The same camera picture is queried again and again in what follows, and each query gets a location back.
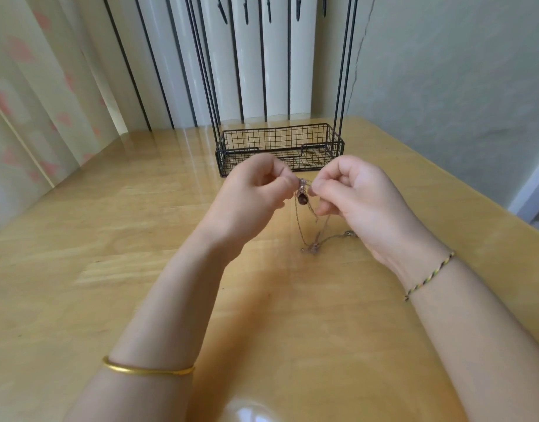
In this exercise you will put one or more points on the person's right hand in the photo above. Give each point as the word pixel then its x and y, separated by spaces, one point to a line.
pixel 371 206

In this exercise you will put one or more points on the person's left hand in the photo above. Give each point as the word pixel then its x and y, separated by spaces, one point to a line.
pixel 243 202

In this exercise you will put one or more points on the person's right forearm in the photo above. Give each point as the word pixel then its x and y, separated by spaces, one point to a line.
pixel 480 343

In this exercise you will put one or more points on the person's left forearm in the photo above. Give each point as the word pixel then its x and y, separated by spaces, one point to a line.
pixel 151 334

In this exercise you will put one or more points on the white black-striped curtain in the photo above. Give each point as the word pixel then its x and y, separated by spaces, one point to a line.
pixel 177 61

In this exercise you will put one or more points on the gold bangle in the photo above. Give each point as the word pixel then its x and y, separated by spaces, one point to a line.
pixel 146 370

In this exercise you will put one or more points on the pink floral curtain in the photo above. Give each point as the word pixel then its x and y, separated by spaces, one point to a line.
pixel 32 105

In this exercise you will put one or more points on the white door frame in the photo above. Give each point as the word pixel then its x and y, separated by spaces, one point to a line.
pixel 531 189

